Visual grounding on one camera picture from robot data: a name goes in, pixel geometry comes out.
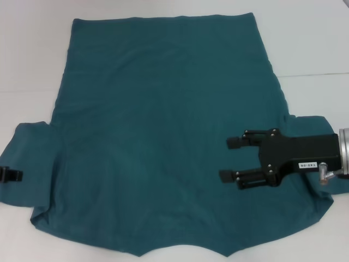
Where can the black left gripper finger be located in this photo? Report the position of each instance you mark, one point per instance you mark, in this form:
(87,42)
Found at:
(13,175)

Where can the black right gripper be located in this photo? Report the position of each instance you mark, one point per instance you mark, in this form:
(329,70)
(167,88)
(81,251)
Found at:
(300,152)

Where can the teal blue shirt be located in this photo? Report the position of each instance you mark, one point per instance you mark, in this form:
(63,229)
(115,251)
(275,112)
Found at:
(163,109)

